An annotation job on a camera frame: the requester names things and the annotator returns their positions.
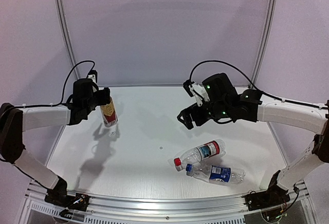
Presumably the gold label drink bottle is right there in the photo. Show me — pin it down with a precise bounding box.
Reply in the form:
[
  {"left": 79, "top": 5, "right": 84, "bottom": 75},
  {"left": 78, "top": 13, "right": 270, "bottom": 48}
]
[{"left": 100, "top": 97, "right": 118, "bottom": 127}]

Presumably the red cap water bottle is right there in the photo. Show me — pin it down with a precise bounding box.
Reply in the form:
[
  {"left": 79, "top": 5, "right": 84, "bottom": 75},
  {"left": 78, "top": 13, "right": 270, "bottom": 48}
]
[{"left": 172, "top": 139, "right": 226, "bottom": 171}]

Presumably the blue cap water bottle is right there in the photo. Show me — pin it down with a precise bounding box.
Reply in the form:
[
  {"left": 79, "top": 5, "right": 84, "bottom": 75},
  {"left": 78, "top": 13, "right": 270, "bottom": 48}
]
[{"left": 186, "top": 164, "right": 246, "bottom": 185}]

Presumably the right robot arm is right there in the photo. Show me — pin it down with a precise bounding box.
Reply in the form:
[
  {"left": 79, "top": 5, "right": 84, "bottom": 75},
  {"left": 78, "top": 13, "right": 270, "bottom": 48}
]
[{"left": 177, "top": 73, "right": 328, "bottom": 191}]

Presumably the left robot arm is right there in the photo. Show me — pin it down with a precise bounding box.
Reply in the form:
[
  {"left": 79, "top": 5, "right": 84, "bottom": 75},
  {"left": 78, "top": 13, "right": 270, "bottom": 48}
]
[{"left": 1, "top": 78, "right": 111, "bottom": 191}]

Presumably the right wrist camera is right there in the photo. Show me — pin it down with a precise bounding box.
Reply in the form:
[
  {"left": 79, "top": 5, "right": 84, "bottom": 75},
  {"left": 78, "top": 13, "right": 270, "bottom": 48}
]
[{"left": 183, "top": 80, "right": 210, "bottom": 107}]

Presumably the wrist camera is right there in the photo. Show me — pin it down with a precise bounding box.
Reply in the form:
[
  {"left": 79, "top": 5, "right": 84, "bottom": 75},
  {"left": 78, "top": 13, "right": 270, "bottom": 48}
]
[
  {"left": 183, "top": 80, "right": 210, "bottom": 107},
  {"left": 87, "top": 69, "right": 98, "bottom": 83}
]

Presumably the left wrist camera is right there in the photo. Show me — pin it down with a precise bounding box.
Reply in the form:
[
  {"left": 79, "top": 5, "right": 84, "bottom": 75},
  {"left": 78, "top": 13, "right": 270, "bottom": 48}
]
[{"left": 87, "top": 69, "right": 98, "bottom": 83}]

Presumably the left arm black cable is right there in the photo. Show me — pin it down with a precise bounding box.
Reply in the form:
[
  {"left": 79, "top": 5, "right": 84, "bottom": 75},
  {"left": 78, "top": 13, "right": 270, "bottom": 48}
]
[{"left": 15, "top": 60, "right": 96, "bottom": 108}]

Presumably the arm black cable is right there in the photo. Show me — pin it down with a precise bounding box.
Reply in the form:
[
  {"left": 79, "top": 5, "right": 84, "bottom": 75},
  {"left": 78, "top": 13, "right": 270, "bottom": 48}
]
[
  {"left": 189, "top": 59, "right": 329, "bottom": 110},
  {"left": 15, "top": 60, "right": 96, "bottom": 108}
]

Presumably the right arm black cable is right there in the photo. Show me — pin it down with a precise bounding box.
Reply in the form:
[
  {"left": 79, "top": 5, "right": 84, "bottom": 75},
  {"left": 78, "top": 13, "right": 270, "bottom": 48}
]
[{"left": 189, "top": 59, "right": 329, "bottom": 110}]

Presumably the aluminium front rail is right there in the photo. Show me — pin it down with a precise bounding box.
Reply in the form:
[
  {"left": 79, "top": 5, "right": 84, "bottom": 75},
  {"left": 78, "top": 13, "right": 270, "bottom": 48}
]
[{"left": 24, "top": 180, "right": 316, "bottom": 224}]

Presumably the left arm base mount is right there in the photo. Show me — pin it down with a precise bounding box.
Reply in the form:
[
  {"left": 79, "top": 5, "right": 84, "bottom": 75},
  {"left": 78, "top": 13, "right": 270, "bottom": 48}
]
[{"left": 44, "top": 176, "right": 90, "bottom": 218}]

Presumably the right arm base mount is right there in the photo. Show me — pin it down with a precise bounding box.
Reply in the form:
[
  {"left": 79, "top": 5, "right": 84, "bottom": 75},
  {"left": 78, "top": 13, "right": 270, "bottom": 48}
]
[{"left": 243, "top": 170, "right": 300, "bottom": 223}]

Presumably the left aluminium wall post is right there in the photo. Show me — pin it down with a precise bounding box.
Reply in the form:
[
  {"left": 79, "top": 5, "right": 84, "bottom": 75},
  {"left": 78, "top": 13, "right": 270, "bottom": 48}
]
[{"left": 55, "top": 0, "right": 78, "bottom": 68}]

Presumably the aluminium wall post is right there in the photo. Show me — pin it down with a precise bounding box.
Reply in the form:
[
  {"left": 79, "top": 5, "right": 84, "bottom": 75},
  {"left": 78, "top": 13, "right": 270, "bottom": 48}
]
[
  {"left": 251, "top": 0, "right": 277, "bottom": 84},
  {"left": 55, "top": 0, "right": 78, "bottom": 68}
]

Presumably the right aluminium wall post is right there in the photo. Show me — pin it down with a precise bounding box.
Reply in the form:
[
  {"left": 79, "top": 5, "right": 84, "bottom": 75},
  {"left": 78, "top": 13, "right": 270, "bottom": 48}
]
[{"left": 251, "top": 0, "right": 277, "bottom": 84}]

